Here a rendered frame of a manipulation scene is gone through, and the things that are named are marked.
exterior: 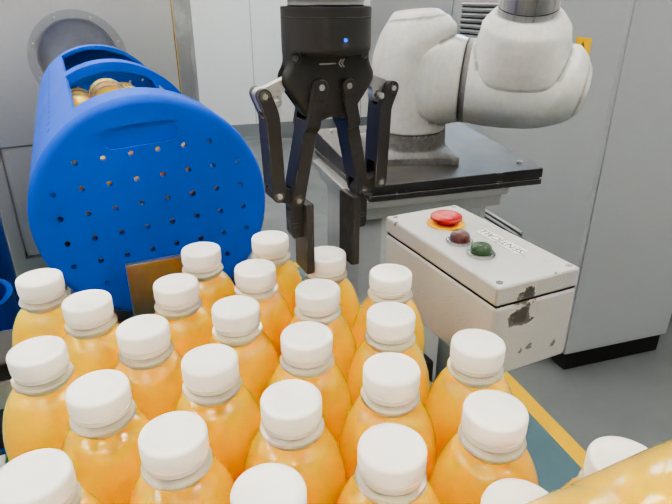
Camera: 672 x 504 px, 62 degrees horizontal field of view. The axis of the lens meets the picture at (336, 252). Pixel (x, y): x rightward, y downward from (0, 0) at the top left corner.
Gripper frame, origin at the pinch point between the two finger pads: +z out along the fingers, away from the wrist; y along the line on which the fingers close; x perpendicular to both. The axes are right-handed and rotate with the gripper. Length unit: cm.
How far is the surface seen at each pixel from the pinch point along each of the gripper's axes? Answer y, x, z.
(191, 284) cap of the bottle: 13.5, 0.9, 2.2
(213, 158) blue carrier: 5.3, -22.9, -2.5
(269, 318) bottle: 7.1, 2.7, 6.3
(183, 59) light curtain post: -19, -165, -2
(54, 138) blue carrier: 22.6, -23.3, -6.6
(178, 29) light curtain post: -18, -165, -12
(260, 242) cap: 5.1, -5.4, 2.2
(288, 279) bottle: 2.8, -3.8, 6.2
